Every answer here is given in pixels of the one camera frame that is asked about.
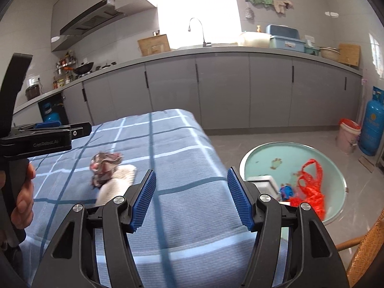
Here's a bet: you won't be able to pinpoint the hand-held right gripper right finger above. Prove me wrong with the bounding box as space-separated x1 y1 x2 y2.
226 166 350 288

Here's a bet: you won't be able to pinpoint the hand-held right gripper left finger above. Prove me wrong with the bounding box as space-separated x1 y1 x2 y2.
31 169 157 288

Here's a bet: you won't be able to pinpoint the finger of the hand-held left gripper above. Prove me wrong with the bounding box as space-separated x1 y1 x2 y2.
34 120 62 129
12 122 92 140

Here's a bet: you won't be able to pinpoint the white box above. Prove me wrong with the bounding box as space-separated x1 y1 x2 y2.
244 175 281 201

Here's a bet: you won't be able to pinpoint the white plastic bag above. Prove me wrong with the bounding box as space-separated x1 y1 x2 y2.
96 166 137 207

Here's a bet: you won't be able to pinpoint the dark wrapper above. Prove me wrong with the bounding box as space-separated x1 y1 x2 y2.
89 152 124 188

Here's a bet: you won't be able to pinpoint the mint green basin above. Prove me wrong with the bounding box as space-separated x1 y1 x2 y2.
239 143 349 225

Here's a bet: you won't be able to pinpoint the blue wrapper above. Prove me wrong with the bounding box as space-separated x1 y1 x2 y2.
279 184 296 201

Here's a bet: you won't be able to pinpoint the orange-red plastic bag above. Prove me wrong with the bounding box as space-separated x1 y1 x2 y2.
289 159 327 221

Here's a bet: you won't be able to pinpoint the person's left hand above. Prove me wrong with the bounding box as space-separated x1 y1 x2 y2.
10 162 36 230

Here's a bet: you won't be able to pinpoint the small blue gas cylinder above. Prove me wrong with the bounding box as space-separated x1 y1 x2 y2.
40 101 62 123

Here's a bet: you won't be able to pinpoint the brown rice cooker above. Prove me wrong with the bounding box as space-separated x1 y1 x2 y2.
25 84 41 101

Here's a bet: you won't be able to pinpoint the black wok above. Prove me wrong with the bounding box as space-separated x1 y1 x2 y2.
64 62 94 75

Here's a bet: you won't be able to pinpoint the metal spice rack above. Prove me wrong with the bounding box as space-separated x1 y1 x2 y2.
54 51 75 84

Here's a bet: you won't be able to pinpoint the blue plaid blanket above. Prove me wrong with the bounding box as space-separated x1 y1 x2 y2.
24 108 288 288

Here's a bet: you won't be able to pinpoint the grey upper cabinet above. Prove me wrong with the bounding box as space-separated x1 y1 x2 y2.
50 0 158 51

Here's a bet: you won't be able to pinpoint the grey kitchen base cabinets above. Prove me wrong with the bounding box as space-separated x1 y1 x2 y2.
12 45 363 132

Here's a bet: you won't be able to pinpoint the range hood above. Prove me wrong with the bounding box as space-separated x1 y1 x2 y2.
59 0 125 36

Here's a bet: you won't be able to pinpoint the light wooden cutting board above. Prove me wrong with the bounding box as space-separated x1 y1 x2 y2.
137 34 171 57

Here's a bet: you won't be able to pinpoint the red lidded white bucket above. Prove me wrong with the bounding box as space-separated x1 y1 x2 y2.
335 118 362 156

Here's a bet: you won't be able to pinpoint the wicker chair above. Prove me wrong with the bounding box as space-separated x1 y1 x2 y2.
336 208 384 288

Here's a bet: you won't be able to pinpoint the tall blue gas cylinder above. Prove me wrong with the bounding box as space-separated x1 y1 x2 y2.
359 86 384 156

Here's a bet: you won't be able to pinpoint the curved metal faucet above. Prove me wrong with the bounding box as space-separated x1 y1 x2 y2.
188 17 212 48

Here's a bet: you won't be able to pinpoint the white plastic tub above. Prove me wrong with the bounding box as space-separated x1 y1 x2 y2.
238 31 270 48

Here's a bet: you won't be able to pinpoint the blue dish box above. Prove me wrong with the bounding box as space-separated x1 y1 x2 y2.
265 24 305 49

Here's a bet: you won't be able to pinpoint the beige bowl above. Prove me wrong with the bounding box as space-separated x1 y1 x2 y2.
319 46 341 62

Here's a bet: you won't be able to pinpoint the bright window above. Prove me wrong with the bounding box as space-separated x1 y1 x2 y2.
156 0 243 47

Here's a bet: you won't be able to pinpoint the dark wooden cutting board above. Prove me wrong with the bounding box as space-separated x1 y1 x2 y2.
338 43 360 67

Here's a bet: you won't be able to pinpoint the beige hanging cloth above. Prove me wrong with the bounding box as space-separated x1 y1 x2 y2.
272 0 293 14

